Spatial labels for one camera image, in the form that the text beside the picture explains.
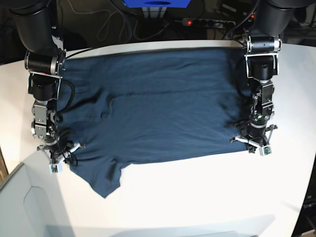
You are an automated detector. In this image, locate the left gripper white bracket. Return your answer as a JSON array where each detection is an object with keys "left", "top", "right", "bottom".
[{"left": 230, "top": 124, "right": 278, "bottom": 154}]

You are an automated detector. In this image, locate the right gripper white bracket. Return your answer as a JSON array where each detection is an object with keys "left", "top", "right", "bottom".
[{"left": 37, "top": 142, "right": 86, "bottom": 165}]

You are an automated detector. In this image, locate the dark blue T-shirt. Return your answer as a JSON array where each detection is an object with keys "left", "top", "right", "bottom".
[{"left": 59, "top": 48, "right": 249, "bottom": 197}]

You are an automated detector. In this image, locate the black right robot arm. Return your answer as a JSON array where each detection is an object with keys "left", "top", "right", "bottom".
[{"left": 2, "top": 0, "right": 84, "bottom": 172}]

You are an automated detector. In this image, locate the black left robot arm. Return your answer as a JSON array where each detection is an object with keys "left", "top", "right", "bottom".
[{"left": 231, "top": 0, "right": 315, "bottom": 156}]

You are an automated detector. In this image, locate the grey bin at table corner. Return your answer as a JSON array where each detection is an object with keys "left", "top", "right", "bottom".
[{"left": 0, "top": 163, "right": 75, "bottom": 237}]

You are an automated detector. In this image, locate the blue box with slot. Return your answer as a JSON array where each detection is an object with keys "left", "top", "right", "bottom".
[{"left": 122, "top": 0, "right": 190, "bottom": 8}]

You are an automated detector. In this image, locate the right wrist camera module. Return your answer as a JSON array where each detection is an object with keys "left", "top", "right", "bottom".
[{"left": 49, "top": 163, "right": 63, "bottom": 174}]

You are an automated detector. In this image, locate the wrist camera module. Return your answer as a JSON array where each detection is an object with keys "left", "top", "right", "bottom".
[
  {"left": 49, "top": 163, "right": 63, "bottom": 174},
  {"left": 259, "top": 145, "right": 272, "bottom": 156}
]

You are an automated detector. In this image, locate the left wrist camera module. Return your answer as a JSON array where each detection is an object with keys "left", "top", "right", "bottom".
[{"left": 259, "top": 145, "right": 272, "bottom": 156}]

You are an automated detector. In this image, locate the black power strip red switch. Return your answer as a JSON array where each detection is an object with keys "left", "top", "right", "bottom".
[{"left": 181, "top": 18, "right": 236, "bottom": 29}]

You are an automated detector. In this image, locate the grey coiled cable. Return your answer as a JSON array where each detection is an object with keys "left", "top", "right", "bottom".
[{"left": 96, "top": 7, "right": 171, "bottom": 41}]

